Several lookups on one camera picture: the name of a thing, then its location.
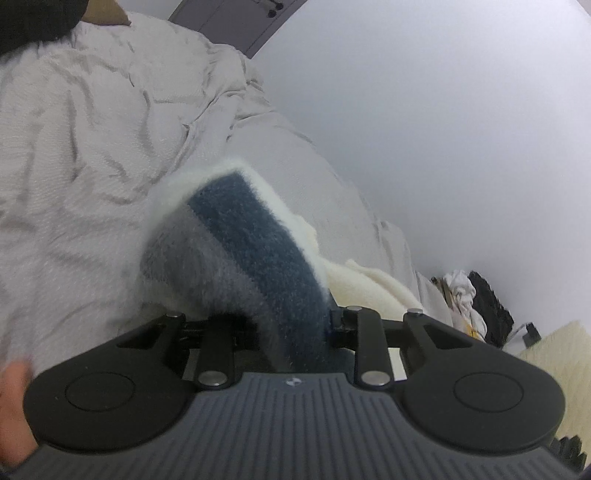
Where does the white and navy knit sweater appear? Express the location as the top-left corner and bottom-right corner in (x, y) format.
(135, 156), (429, 375)

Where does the left hand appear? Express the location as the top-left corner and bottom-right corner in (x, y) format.
(0, 361), (38, 468)

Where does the black crumpled garment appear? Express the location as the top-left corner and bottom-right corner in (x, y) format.
(468, 271), (514, 348)

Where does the black charger plug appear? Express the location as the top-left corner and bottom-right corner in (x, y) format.
(523, 323), (542, 349)

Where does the cream textured pillow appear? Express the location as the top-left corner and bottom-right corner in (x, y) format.
(518, 321), (591, 452)

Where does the white crumpled cloth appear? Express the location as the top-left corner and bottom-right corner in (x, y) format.
(443, 270), (488, 341)

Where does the brown cardboard box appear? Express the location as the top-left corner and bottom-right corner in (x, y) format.
(431, 277), (454, 309)

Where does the grey patterned bed cover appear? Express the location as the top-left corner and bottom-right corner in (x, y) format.
(1, 14), (451, 371)

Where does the brown pillow corner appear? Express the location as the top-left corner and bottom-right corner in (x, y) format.
(82, 0), (131, 26)

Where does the black object on bed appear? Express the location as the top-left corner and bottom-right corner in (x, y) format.
(0, 0), (88, 55)

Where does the grey door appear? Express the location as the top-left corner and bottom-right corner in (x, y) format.
(169, 0), (305, 58)

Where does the black door handle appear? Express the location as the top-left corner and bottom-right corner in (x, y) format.
(255, 0), (284, 18)

